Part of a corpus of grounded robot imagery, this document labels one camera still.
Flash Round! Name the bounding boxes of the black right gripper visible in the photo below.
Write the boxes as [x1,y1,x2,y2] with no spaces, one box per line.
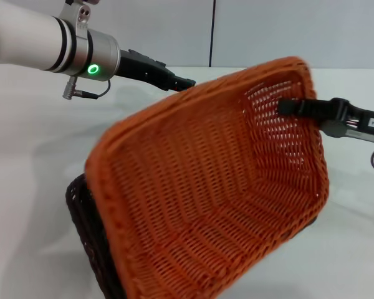
[279,97,374,146]

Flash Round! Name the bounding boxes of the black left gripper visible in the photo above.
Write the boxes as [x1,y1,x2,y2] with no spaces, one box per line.
[117,49,196,92]

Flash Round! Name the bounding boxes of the orange wicker basket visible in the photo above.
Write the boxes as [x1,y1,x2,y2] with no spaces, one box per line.
[84,55,330,299]

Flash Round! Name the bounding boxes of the dark brown wicker basket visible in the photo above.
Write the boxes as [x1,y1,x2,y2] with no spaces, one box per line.
[65,173,319,299]

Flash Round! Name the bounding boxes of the grey cable with metal connector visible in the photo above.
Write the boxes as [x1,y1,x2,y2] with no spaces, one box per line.
[62,77,111,101]

